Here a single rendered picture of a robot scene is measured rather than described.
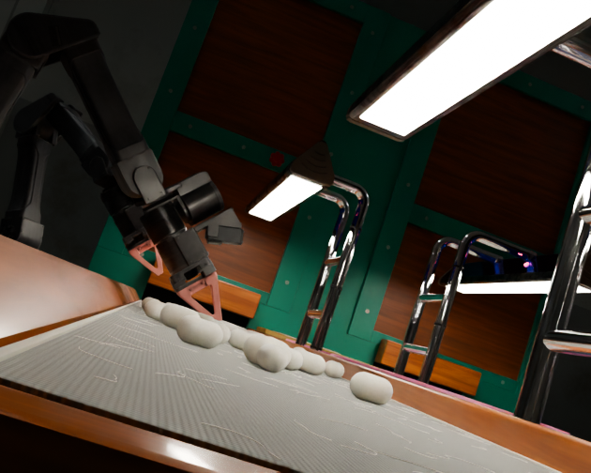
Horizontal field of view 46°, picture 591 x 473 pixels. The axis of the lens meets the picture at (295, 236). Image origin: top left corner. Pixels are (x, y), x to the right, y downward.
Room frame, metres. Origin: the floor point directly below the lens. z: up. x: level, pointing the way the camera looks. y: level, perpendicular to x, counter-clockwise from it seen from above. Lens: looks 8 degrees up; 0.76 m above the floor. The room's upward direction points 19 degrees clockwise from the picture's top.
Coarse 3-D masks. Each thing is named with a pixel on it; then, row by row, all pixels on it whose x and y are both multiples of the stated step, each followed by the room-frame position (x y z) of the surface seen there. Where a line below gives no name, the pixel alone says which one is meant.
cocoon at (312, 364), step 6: (306, 354) 0.68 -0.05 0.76; (312, 354) 0.68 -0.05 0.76; (306, 360) 0.68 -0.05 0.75; (312, 360) 0.68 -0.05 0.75; (318, 360) 0.68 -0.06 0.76; (324, 360) 0.68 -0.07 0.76; (306, 366) 0.68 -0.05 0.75; (312, 366) 0.68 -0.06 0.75; (318, 366) 0.68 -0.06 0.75; (324, 366) 0.68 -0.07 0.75; (306, 372) 0.68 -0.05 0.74; (312, 372) 0.68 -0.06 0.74; (318, 372) 0.68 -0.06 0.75
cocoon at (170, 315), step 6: (168, 306) 0.64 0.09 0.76; (174, 306) 0.64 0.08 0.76; (180, 306) 0.65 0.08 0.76; (162, 312) 0.64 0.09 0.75; (168, 312) 0.64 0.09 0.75; (174, 312) 0.64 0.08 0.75; (180, 312) 0.64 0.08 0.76; (186, 312) 0.64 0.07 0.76; (192, 312) 0.64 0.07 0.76; (162, 318) 0.64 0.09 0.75; (168, 318) 0.64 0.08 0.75; (174, 318) 0.64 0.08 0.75; (180, 318) 0.64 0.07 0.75; (168, 324) 0.64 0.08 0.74; (174, 324) 0.64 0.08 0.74
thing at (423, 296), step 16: (448, 240) 1.61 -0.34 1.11; (464, 240) 1.46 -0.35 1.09; (480, 240) 1.47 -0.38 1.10; (496, 240) 1.46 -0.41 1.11; (432, 256) 1.61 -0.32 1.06; (464, 256) 1.45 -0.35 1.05; (480, 256) 1.63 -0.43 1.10; (496, 256) 1.63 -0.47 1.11; (528, 256) 1.48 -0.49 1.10; (432, 272) 1.61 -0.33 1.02; (448, 288) 1.46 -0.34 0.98; (416, 304) 1.61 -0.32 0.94; (448, 304) 1.45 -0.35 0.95; (416, 320) 1.61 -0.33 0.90; (432, 336) 1.46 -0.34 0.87; (400, 352) 1.62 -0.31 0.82; (416, 352) 1.54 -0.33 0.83; (432, 352) 1.46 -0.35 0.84; (400, 368) 1.61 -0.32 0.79; (432, 368) 1.47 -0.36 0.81
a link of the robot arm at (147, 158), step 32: (32, 32) 0.95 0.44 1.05; (64, 32) 0.96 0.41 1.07; (96, 32) 0.98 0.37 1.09; (64, 64) 1.02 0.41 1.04; (96, 64) 1.00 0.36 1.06; (96, 96) 1.01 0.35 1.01; (96, 128) 1.04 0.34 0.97; (128, 128) 1.03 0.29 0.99; (128, 160) 1.03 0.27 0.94; (128, 192) 1.07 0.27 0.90
